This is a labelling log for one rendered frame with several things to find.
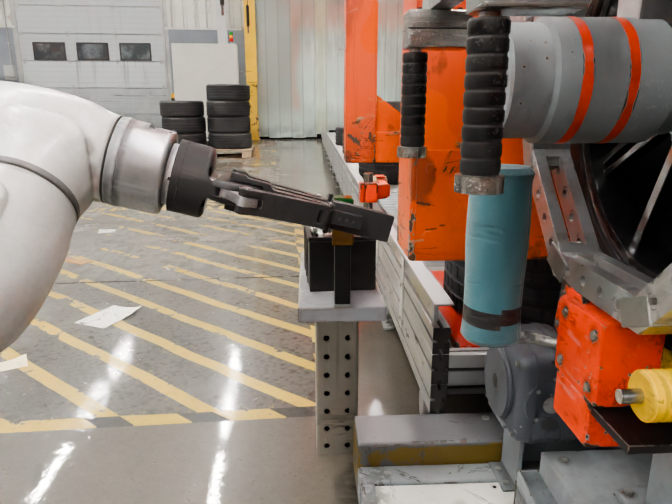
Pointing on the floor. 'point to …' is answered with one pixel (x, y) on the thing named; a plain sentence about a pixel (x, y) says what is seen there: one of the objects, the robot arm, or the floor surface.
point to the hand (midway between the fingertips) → (359, 220)
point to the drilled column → (336, 385)
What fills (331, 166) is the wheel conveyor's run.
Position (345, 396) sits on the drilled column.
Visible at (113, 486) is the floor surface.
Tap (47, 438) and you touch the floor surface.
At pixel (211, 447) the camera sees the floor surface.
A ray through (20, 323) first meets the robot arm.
